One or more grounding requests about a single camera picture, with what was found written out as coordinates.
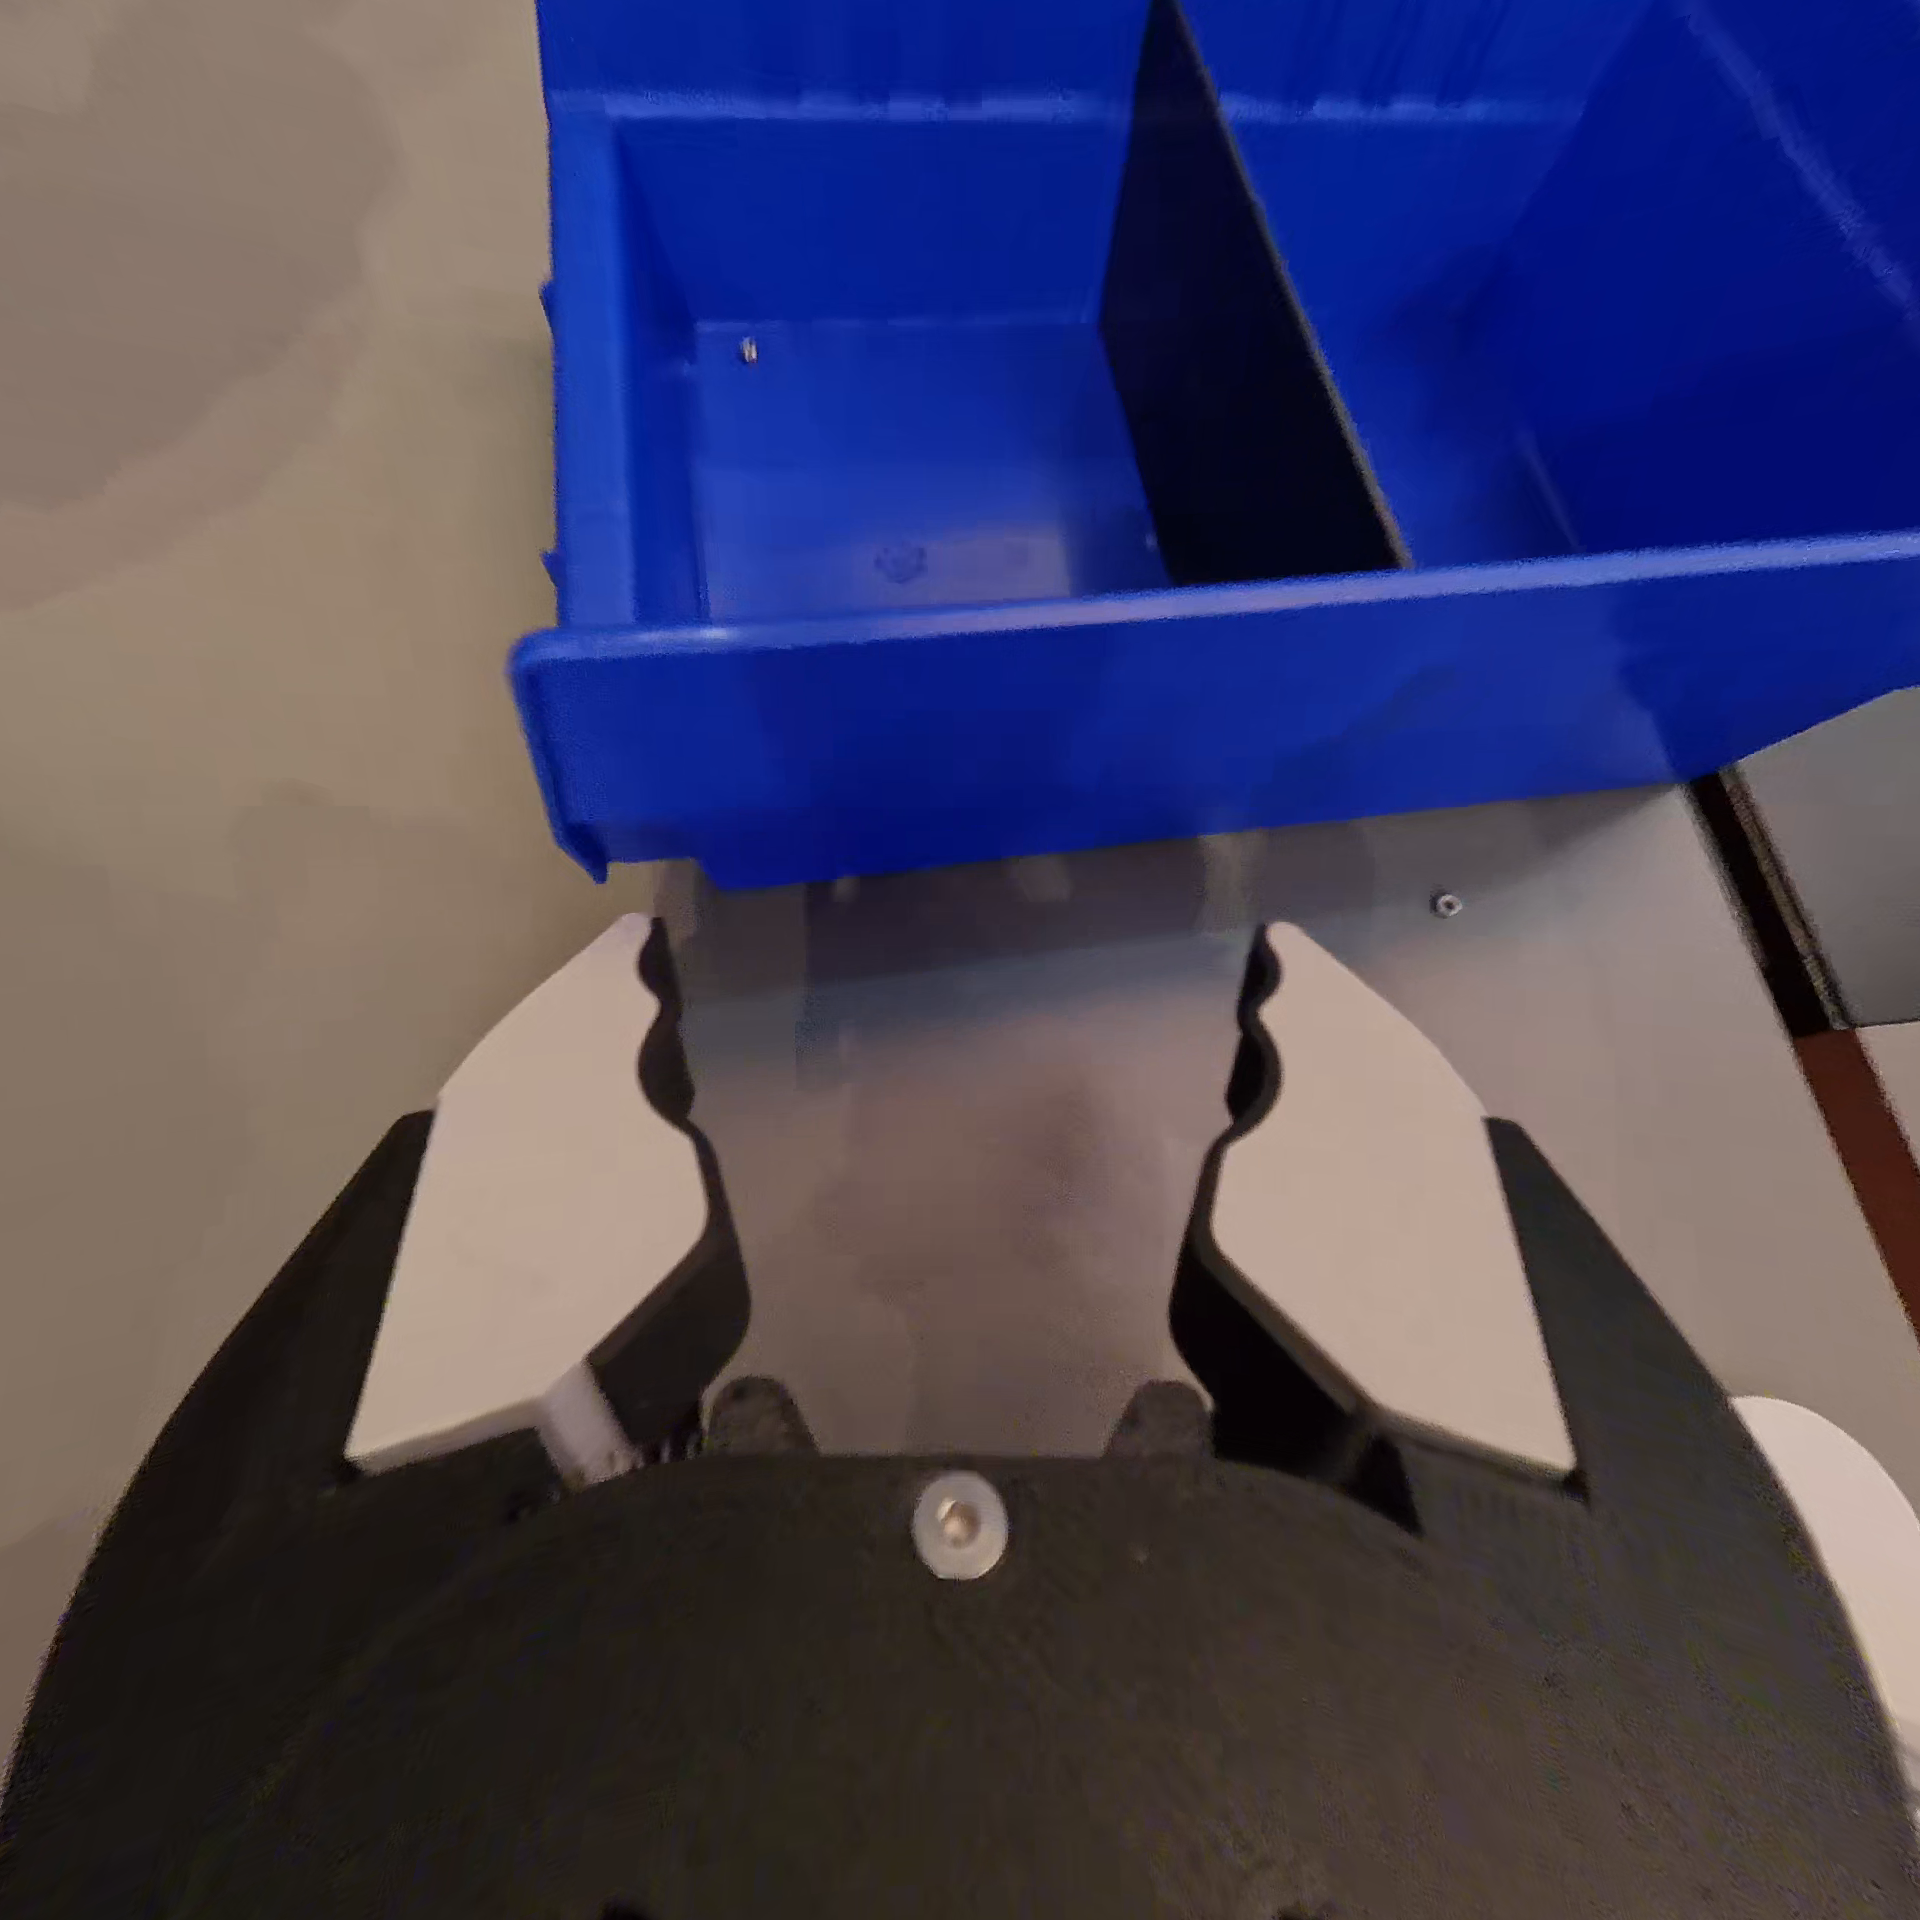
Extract blue plastic bin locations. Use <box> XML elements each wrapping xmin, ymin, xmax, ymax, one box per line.
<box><xmin>508</xmin><ymin>0</ymin><xmax>1920</xmax><ymax>889</ymax></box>

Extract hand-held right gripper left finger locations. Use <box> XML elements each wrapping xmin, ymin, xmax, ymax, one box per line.
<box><xmin>342</xmin><ymin>915</ymin><xmax>751</xmax><ymax>1488</ymax></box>

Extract white stand with instruction board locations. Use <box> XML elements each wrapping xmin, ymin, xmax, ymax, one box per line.
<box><xmin>1725</xmin><ymin>1394</ymin><xmax>1920</xmax><ymax>1802</ymax></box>

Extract black bin divider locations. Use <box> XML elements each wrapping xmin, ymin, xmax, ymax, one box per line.
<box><xmin>1099</xmin><ymin>0</ymin><xmax>1412</xmax><ymax>588</ymax></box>

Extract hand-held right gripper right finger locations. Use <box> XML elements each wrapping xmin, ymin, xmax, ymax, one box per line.
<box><xmin>1173</xmin><ymin>921</ymin><xmax>1593</xmax><ymax>1502</ymax></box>

